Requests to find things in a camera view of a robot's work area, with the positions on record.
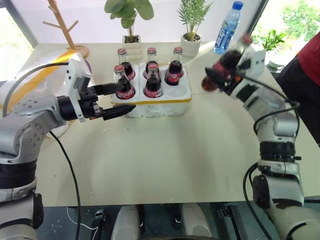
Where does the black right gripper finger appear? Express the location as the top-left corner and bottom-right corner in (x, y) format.
(204, 66), (229, 89)

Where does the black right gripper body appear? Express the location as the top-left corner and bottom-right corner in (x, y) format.
(223, 73), (248, 97)

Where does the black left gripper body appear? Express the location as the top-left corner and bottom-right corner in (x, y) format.
(77, 85), (105, 121)

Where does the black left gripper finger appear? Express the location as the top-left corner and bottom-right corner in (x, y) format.
(93, 83), (126, 96)
(102, 104), (137, 122)

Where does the glass cola bottle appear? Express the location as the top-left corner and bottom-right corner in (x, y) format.
(143, 62), (164, 99)
(201, 34), (253, 92)
(113, 64), (137, 100)
(117, 47), (137, 81)
(142, 47), (161, 79)
(164, 46), (185, 87)

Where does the white foam crate yellow tape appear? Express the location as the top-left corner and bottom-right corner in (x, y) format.
(109, 62), (193, 119)

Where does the white rounded cover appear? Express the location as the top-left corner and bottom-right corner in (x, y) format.
(180, 203), (214, 240)
(110, 204), (141, 240)

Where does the palm plant in white pot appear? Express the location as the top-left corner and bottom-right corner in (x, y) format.
(176, 0), (214, 58)

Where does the blue plastic water bottle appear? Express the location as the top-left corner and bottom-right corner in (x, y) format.
(212, 0), (244, 55)

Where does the small green plant white pot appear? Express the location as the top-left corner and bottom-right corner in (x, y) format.
(260, 29), (289, 69)

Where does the wooden mug tree stand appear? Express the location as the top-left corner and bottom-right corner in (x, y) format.
(42, 0), (90, 58)

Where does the person in red shirt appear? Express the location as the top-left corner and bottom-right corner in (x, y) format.
(274, 31), (320, 145)

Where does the round-leaf plant in white pot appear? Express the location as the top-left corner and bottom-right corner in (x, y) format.
(103, 0), (155, 55)

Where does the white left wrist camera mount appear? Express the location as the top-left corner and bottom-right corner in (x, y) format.
(64, 58), (92, 123)

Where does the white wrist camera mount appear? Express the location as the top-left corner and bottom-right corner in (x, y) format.
(64, 58), (92, 123)
(237, 48), (267, 76)

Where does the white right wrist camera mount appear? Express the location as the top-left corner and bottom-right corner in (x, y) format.
(237, 48), (267, 76)

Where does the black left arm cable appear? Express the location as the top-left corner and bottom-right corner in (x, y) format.
(1, 62), (71, 117)

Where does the thin black hanging cable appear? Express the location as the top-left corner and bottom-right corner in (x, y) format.
(48, 130), (82, 240)

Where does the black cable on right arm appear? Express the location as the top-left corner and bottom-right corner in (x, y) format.
(243, 161), (274, 240)

